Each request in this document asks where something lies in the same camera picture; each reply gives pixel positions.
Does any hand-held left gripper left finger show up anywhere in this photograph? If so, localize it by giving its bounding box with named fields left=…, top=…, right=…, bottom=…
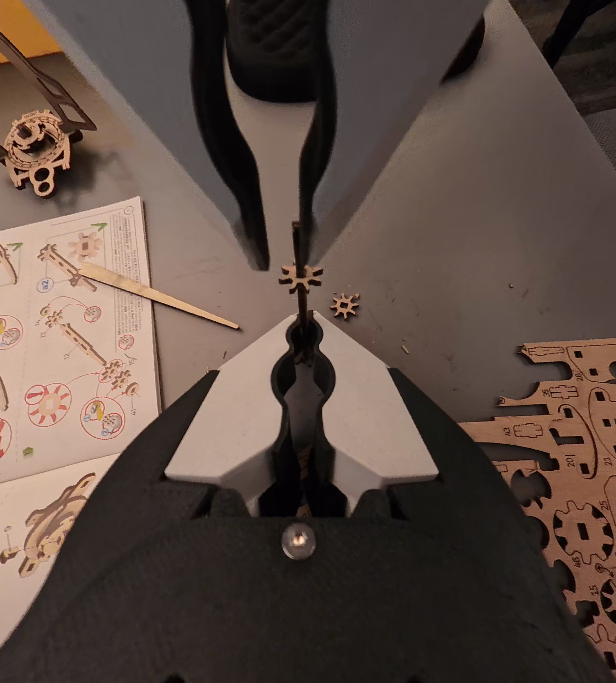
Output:
left=164, top=312, right=301, bottom=517

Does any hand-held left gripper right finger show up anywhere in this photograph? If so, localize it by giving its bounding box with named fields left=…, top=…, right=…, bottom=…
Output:
left=309, top=312, right=440, bottom=517

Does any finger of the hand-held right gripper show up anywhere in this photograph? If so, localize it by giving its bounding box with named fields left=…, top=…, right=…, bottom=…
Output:
left=298, top=0, right=491, bottom=263
left=22, top=0, right=270, bottom=271

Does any small wooden gear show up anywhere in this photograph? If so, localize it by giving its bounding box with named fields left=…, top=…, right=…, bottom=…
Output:
left=330, top=292, right=361, bottom=320
left=278, top=261, right=324, bottom=293

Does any thin wooden axle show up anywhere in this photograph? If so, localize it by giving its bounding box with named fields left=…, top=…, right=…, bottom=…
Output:
left=291, top=221, right=316, bottom=370

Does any partly built wooden model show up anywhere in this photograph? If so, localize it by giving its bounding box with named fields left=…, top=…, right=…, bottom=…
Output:
left=0, top=0, right=98, bottom=201

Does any laser-cut wooden parts sheet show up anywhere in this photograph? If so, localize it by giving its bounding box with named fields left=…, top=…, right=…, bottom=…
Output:
left=456, top=336, right=616, bottom=683

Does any thin pointed wooden stick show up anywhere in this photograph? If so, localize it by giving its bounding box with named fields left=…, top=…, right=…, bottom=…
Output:
left=77, top=261, right=241, bottom=331

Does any printed instruction booklet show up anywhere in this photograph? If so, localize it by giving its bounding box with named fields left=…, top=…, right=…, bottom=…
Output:
left=0, top=196, right=162, bottom=683

